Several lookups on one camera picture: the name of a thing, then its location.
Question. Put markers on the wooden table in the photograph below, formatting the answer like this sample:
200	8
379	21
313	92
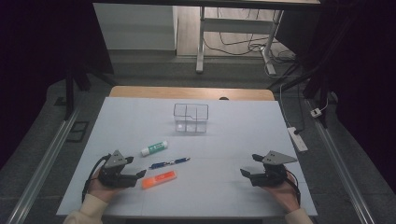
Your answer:
186	92

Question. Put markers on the green and white glue stick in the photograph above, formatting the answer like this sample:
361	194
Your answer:
154	148

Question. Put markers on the white desk frame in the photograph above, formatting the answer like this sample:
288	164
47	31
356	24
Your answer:
200	40

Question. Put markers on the blue pen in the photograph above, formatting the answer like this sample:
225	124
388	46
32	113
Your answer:
169	162

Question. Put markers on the small white adapter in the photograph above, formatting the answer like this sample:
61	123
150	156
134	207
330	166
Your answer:
316	112

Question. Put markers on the aluminium rail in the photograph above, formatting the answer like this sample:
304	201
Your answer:
43	165
342	161

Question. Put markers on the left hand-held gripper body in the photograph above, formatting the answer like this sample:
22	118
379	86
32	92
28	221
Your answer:
115	174

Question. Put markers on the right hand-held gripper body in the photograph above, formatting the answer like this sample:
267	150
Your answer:
272	175

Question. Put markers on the black floor plate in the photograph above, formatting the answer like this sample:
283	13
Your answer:
77	131

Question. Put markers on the orange highlighter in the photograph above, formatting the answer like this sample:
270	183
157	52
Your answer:
159	179

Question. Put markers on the white power strip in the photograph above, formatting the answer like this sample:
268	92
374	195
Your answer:
298	140

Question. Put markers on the person's left hand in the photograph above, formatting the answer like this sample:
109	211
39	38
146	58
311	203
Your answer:
104	191

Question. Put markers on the black metal stand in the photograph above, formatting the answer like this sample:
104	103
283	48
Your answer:
69	93
322	93

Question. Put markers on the person's right hand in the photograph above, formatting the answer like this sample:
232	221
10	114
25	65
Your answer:
285	196

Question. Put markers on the clear plastic organizer box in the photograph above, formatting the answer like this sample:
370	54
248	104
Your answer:
190	119

